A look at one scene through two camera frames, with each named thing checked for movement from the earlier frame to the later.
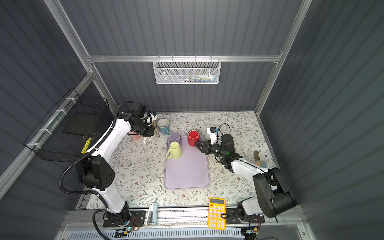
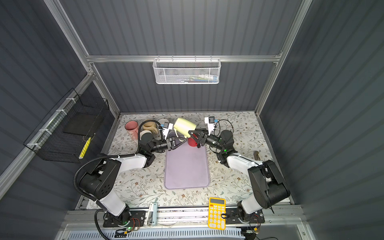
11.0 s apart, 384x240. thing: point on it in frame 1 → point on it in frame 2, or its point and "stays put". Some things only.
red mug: [193, 136] stays put
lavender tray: [192, 171] stays put
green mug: [176, 151] → [182, 127]
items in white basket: [200, 78] stays put
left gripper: [150, 131] → [173, 138]
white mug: [148, 140] stays put
